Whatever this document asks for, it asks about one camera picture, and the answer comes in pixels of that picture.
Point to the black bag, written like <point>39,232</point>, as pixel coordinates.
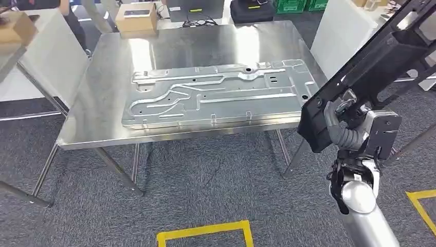
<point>252,12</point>

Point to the stamped sheet metal panel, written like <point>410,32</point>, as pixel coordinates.
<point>218,99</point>

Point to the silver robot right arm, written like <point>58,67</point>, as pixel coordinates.
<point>364,211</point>

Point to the cardboard box with window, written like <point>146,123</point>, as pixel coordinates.
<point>136,22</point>

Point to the plain cardboard box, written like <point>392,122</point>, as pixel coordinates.
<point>15,29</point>

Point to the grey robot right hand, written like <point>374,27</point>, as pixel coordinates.
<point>344,134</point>

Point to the grey side table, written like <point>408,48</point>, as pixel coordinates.
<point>10,61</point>

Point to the green plastic crate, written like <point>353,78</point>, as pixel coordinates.
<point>316,4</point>
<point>289,6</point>

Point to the white board panel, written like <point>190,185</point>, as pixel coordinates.
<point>340,37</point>
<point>58,51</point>

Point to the stainless steel table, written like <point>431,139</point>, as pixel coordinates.
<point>109,85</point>

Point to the grey box with yellow label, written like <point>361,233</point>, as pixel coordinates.
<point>194,10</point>

